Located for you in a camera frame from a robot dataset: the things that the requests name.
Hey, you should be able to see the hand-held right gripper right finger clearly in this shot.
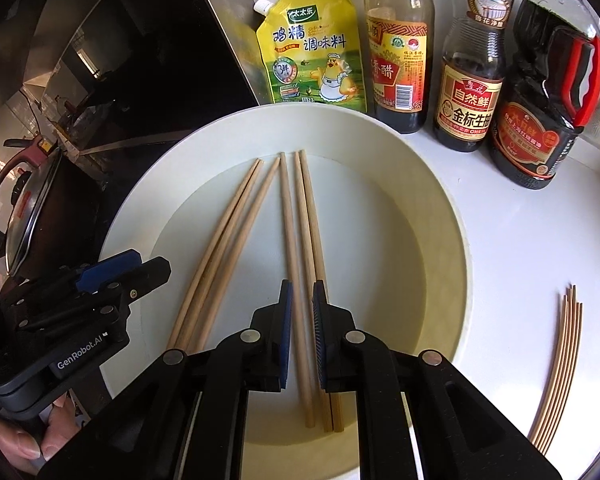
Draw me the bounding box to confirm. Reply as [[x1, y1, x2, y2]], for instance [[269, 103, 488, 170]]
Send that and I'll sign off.
[[312, 280, 563, 480]]

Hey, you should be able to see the wok with glass lid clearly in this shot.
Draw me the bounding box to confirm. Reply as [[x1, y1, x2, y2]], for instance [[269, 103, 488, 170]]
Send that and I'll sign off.
[[0, 135, 106, 281]]

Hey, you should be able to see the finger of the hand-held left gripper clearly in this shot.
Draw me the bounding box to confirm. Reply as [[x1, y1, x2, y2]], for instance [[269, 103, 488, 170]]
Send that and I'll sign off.
[[5, 250, 143, 312], [15, 256, 172, 332]]

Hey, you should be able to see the white round basin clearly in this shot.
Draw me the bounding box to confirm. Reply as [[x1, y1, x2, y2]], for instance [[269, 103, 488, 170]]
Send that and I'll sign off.
[[99, 102, 473, 480]]

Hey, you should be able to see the slim vinegar bottle yellow cap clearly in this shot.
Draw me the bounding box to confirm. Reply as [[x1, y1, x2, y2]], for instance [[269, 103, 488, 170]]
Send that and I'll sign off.
[[364, 0, 436, 135]]

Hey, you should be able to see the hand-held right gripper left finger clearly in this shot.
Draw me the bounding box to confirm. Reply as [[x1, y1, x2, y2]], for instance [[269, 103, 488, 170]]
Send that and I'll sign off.
[[37, 280, 294, 480]]

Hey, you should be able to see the row of wooden chopsticks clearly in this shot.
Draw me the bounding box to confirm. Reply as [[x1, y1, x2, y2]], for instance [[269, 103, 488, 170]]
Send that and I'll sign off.
[[527, 284, 583, 456]]

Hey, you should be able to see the soy sauce bottle yellow cap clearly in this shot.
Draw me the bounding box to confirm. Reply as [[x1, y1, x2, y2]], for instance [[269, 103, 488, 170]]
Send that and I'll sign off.
[[432, 0, 516, 153]]

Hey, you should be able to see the slim wooden chopstick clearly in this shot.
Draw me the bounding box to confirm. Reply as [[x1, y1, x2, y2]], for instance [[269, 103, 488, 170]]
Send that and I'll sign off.
[[292, 152, 333, 433], [166, 158, 261, 351], [195, 157, 282, 352], [279, 152, 316, 429], [299, 149, 344, 433], [177, 159, 265, 352]]

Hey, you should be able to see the large soy sauce jug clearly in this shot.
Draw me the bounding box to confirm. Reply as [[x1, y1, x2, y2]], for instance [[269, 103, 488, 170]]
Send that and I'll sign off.
[[490, 0, 600, 191]]

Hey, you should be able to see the yellow seasoning pouch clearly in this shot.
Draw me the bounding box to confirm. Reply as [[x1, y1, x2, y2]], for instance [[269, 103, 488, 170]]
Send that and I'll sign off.
[[252, 0, 368, 115]]

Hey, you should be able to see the person's left hand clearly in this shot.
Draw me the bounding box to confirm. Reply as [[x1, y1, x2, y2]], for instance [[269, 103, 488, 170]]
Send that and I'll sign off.
[[0, 394, 83, 476]]

